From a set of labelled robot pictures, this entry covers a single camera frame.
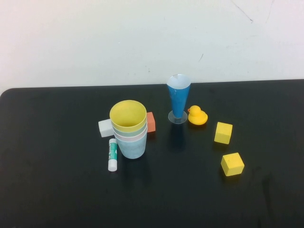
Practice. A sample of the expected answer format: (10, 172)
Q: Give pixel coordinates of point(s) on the yellow plastic cup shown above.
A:
(126, 114)

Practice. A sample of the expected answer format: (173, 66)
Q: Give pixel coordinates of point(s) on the green plastic cup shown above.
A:
(129, 134)

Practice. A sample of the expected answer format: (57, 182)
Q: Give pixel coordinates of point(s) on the pink plastic cup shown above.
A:
(130, 139)

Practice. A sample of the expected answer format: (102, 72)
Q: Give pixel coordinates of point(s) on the white green glue stick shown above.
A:
(112, 154)

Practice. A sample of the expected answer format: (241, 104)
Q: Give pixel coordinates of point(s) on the orange foam cube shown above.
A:
(151, 123)

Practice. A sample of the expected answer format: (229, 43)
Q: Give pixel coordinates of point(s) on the blue cone glass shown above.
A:
(178, 99)

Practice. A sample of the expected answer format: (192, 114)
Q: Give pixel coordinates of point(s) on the light blue plastic cup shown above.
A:
(132, 149)

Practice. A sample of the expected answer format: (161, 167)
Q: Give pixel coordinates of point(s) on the yellow rubber duck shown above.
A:
(197, 116)

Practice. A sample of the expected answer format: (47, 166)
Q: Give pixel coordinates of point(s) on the white foam cube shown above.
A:
(104, 128)

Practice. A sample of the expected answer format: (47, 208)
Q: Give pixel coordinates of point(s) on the yellow foam cube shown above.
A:
(223, 133)
(232, 165)

